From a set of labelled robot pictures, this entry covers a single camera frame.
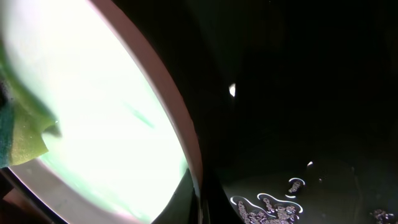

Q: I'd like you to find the round black serving tray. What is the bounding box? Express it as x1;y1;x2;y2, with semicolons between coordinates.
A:
117;1;397;223

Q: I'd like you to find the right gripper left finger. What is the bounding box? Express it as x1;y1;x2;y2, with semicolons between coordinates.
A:
152;169;198;224

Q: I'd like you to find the white plate with green stain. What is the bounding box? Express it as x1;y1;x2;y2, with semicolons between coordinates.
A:
1;1;203;223

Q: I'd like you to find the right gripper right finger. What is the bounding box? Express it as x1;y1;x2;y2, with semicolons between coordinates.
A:
203;174;243;224

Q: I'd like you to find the green yellow scrub sponge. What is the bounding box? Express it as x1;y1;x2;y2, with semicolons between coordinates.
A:
1;44;62;168

